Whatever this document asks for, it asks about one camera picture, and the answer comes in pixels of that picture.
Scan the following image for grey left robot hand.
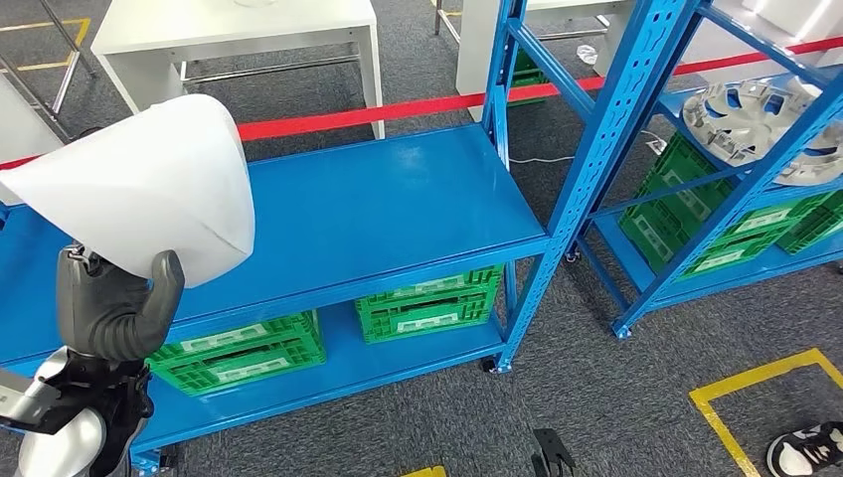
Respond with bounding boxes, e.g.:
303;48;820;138
56;246;187;364

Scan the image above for white curved plastic part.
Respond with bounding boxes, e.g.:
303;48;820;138
0;93;256;289

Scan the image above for blue metal shelf rack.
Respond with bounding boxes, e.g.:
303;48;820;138
566;0;843;340
0;0;680;477

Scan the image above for black robot body part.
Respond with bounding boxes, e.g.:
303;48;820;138
530;427;578;477

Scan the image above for white panel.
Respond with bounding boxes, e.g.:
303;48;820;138
0;76;68;207

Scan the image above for white table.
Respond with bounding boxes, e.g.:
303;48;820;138
90;0;387;141

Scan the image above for red barrier belt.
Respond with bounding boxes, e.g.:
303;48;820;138
0;36;843;173

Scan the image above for silver wheel cover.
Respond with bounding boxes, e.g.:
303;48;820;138
773;121;843;188
681;76;824;169

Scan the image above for person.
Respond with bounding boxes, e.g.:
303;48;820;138
765;420;843;477

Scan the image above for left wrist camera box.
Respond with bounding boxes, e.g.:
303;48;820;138
0;368;64;436

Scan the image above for steel tube frame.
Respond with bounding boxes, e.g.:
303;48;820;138
0;0;98;142

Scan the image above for white floor cable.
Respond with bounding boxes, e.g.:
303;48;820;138
508;130;668;166

